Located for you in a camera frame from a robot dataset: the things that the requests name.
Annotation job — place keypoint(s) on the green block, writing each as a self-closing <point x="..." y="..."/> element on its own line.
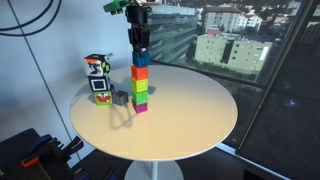
<point x="140" y="97"/>

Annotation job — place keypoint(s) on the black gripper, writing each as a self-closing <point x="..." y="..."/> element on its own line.
<point x="137" y="16"/>

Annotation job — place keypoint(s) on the orange block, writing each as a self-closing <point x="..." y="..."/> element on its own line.
<point x="139" y="72"/>

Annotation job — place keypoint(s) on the black white square print cube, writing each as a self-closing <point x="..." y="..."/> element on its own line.
<point x="99" y="84"/>

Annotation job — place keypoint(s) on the beige building outside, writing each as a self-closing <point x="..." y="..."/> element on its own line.
<point x="233" y="53"/>

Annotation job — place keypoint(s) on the magenta block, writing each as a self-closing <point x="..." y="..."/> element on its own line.
<point x="140" y="107"/>

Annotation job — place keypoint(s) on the gray block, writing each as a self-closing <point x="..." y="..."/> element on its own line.
<point x="120" y="98"/>

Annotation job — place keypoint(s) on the small purple block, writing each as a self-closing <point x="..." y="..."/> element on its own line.
<point x="112" y="88"/>

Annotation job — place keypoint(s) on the white red-roofed building outside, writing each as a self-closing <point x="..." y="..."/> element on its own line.
<point x="230" y="18"/>

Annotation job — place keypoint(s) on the green cube red white print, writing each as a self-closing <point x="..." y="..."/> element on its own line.
<point x="103" y="98"/>

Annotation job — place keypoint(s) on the white table pedestal base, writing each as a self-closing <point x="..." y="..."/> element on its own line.
<point x="153" y="171"/>

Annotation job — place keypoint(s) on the yellow-green block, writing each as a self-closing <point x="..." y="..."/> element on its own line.
<point x="140" y="85"/>

